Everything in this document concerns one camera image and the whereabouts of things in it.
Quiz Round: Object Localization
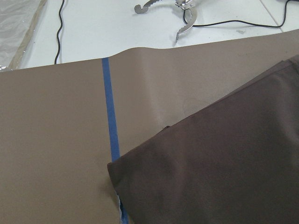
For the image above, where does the dark brown t-shirt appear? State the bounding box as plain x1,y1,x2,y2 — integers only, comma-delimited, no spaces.
107,56,299,224

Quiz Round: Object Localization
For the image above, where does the black table cable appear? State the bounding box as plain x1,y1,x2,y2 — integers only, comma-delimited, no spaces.
54,0,66,65

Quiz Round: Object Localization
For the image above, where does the plastic wrapped board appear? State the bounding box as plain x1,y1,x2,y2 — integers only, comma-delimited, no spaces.
0,0,47,72

